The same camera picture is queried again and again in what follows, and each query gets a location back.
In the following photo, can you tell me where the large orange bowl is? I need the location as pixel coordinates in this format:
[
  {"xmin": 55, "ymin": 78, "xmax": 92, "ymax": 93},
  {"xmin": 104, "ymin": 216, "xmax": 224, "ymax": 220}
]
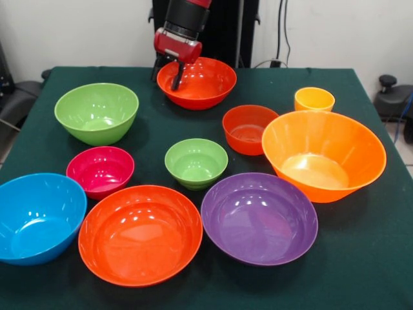
[{"xmin": 261, "ymin": 110, "xmax": 387, "ymax": 204}]

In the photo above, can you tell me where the blue bowl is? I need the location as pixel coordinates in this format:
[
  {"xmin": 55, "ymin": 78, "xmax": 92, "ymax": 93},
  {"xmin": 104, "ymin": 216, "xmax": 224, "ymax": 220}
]
[{"xmin": 0, "ymin": 172, "xmax": 88, "ymax": 267}]

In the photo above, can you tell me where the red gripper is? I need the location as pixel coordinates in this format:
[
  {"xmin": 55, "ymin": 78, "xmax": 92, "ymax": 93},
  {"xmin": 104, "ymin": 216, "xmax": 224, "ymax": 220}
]
[{"xmin": 150, "ymin": 27, "xmax": 203, "ymax": 91}]

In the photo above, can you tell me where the large red bowl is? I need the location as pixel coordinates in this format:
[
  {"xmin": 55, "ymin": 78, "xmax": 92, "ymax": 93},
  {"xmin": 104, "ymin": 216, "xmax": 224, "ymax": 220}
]
[
  {"xmin": 77, "ymin": 185, "xmax": 204, "ymax": 288},
  {"xmin": 156, "ymin": 57, "xmax": 238, "ymax": 111}
]

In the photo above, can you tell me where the large green bowl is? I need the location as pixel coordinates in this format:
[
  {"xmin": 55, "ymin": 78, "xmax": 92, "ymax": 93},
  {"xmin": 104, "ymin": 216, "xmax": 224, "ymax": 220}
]
[{"xmin": 54, "ymin": 82, "xmax": 140, "ymax": 147}]

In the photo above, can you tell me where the pink bowl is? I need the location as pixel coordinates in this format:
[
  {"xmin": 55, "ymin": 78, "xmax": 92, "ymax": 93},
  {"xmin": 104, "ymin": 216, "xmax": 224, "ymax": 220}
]
[{"xmin": 66, "ymin": 145, "xmax": 136, "ymax": 202}]

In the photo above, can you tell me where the purple bowl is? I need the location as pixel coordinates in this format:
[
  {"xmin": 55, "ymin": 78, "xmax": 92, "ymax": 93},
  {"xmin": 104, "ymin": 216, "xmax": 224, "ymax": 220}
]
[{"xmin": 200, "ymin": 172, "xmax": 319, "ymax": 267}]

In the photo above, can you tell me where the black device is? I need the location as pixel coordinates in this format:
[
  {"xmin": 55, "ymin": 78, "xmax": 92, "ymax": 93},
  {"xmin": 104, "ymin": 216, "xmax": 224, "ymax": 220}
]
[{"xmin": 0, "ymin": 40, "xmax": 15, "ymax": 96}]

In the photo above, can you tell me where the small red bowl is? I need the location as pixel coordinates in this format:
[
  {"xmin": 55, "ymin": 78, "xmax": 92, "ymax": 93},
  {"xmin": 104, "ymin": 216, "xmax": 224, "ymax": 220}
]
[{"xmin": 221, "ymin": 104, "xmax": 280, "ymax": 156}]

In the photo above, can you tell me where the dark green table cloth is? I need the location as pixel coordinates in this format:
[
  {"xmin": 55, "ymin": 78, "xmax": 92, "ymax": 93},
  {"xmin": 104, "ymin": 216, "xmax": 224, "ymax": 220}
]
[{"xmin": 0, "ymin": 66, "xmax": 413, "ymax": 310}]

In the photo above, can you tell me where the small green bowl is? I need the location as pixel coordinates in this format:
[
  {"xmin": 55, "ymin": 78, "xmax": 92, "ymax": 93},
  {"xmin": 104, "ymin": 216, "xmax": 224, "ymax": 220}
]
[{"xmin": 164, "ymin": 138, "xmax": 229, "ymax": 191}]

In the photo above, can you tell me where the blue cable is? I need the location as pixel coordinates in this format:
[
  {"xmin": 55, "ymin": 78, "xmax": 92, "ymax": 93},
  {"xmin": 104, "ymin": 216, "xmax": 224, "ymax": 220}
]
[{"xmin": 393, "ymin": 93, "xmax": 413, "ymax": 143}]

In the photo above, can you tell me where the yellow cup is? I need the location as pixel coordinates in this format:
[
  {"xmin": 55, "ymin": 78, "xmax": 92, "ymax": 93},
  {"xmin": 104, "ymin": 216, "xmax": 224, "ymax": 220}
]
[{"xmin": 294, "ymin": 87, "xmax": 336, "ymax": 112}]

